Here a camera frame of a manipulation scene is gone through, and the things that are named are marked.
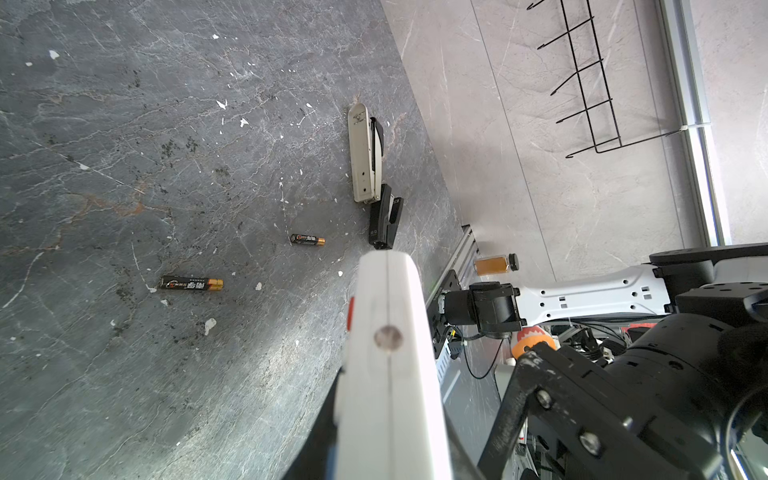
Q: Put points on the AAA battery near remote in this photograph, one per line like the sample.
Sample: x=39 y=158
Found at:
x=172 y=282

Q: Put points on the white remote control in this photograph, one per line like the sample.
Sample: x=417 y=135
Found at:
x=388 y=410

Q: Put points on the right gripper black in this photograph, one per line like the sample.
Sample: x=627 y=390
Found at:
x=673 y=406

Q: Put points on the amber jar black lid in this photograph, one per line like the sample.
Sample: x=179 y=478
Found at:
x=497 y=265

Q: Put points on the orange face ball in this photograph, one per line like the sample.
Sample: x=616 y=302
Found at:
x=528 y=337

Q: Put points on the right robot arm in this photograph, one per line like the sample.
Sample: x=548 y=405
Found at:
x=601 y=317

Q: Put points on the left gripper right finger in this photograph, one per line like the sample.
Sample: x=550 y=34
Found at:
x=463 y=468

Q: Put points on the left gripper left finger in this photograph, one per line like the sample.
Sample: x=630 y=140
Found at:
x=316 y=458

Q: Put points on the AAA battery right one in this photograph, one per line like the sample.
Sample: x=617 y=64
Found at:
x=309 y=240

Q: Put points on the black wire hook rack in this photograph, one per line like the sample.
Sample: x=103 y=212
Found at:
x=588 y=75

